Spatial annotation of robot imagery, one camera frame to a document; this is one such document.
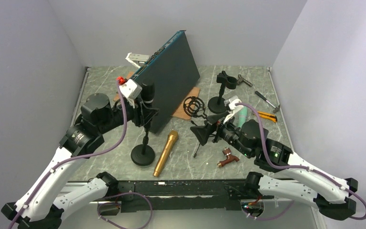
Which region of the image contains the black microphone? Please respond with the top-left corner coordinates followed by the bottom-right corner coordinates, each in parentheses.
top-left (141, 82), bottom-right (155, 107)

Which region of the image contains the black round base mic stand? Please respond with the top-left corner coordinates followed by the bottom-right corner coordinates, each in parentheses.
top-left (207, 71), bottom-right (237, 114)

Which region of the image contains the black stand with black microphone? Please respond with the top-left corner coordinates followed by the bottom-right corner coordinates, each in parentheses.
top-left (130, 107), bottom-right (156, 167)

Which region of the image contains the blue network switch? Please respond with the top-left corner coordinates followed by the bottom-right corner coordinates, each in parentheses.
top-left (131, 30), bottom-right (200, 134)

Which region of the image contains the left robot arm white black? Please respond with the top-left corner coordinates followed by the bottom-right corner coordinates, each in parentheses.
top-left (1, 92), bottom-right (157, 229)

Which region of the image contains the black tripod shock mount stand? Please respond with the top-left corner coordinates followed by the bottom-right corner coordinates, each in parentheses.
top-left (183, 96), bottom-right (207, 158)

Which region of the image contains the teal green microphone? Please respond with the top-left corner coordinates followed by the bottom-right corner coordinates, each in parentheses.
top-left (237, 107), bottom-right (248, 128)

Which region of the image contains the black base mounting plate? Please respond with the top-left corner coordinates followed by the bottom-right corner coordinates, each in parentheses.
top-left (86, 179), bottom-right (282, 212)

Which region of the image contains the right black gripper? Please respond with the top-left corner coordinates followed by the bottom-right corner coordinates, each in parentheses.
top-left (190, 111), bottom-right (252, 157)

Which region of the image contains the wooden board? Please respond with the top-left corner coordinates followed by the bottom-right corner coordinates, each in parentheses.
top-left (113, 71), bottom-right (201, 122)

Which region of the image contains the small black handled hammer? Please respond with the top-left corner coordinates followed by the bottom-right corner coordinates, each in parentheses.
top-left (254, 91), bottom-right (280, 114)

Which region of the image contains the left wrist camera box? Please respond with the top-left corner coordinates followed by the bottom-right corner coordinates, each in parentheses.
top-left (116, 76), bottom-right (142, 108)

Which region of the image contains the yellow utility knife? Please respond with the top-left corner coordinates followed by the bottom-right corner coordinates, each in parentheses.
top-left (257, 111), bottom-right (278, 123)

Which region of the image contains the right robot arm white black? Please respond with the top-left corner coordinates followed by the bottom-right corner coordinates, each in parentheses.
top-left (190, 112), bottom-right (358, 221)

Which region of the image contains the white metal bracket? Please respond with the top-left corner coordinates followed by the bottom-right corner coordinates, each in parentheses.
top-left (125, 52), bottom-right (150, 68)

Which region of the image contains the gold microphone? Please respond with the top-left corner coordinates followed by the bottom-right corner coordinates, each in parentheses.
top-left (152, 130), bottom-right (179, 177)

